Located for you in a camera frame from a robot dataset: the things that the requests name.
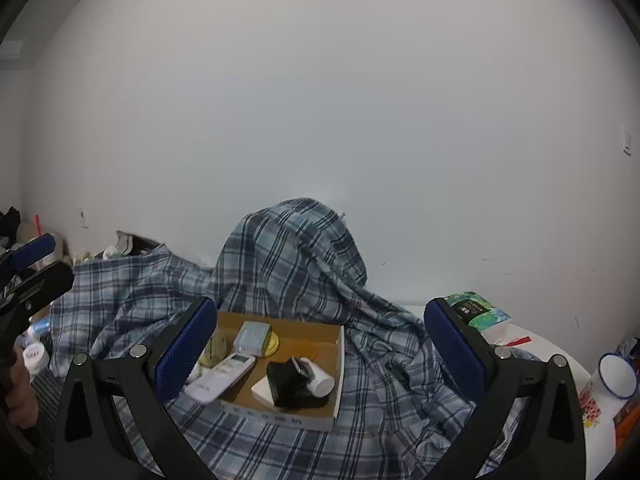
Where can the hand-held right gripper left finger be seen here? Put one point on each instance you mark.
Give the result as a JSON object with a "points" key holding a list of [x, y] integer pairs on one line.
{"points": [[185, 355]]}

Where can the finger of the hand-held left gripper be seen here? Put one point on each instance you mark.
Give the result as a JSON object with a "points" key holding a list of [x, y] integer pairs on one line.
{"points": [[42, 285], [31, 252]]}

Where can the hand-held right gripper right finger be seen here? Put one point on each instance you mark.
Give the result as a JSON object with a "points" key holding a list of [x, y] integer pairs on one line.
{"points": [[457, 355]]}

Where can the cream round bundle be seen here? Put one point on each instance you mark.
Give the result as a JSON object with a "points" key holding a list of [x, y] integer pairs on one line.
{"points": [[216, 349]]}

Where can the white remote control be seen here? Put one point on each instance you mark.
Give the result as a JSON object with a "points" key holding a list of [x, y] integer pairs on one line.
{"points": [[220, 377]]}

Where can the light blue small box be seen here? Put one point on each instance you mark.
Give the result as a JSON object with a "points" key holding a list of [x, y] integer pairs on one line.
{"points": [[252, 337]]}

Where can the black object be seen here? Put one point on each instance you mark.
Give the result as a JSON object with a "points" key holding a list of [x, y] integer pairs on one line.
{"points": [[287, 382]]}

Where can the shallow cardboard box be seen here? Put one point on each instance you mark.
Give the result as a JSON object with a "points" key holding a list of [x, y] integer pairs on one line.
{"points": [[300, 340]]}

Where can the white plastic bottle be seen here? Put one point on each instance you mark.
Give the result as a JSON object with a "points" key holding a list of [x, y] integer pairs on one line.
{"points": [[320, 380]]}

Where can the person's left hand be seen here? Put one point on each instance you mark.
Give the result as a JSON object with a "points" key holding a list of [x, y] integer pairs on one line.
{"points": [[21, 395]]}

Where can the beige round object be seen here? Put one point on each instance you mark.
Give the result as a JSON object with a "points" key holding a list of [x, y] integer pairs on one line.
{"points": [[32, 232]]}

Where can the small white jar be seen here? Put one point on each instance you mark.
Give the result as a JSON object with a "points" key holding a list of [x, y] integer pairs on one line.
{"points": [[34, 358]]}

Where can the dark cloth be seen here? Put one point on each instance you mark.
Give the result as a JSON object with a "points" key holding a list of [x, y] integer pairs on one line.
{"points": [[10, 220]]}

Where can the white tissue pack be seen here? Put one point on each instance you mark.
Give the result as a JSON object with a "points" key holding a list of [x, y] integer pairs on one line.
{"points": [[500, 335]]}

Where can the green printed packet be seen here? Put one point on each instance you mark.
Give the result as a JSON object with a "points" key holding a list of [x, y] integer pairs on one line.
{"points": [[475, 310]]}

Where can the red paper strip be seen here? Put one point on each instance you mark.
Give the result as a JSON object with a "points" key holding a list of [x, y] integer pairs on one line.
{"points": [[517, 342]]}

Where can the small white box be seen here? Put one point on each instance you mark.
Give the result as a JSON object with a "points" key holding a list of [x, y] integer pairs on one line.
{"points": [[261, 390]]}

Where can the yellow round lid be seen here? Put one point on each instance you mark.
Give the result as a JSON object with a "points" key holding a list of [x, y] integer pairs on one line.
{"points": [[273, 342]]}

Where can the black and white box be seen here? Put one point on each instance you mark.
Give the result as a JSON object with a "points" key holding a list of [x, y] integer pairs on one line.
{"points": [[132, 244]]}

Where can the blue plaid blanket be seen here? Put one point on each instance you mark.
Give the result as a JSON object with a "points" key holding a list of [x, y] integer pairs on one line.
{"points": [[310, 270]]}

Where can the white enamel mug blue rim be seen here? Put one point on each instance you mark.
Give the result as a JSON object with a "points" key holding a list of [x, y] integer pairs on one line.
{"points": [[617, 375]]}

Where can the orange packet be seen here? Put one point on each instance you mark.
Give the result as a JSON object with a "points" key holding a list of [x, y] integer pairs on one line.
{"points": [[629, 425]]}

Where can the white wall switch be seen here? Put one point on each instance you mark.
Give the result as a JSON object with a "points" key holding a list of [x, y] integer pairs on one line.
{"points": [[627, 140]]}

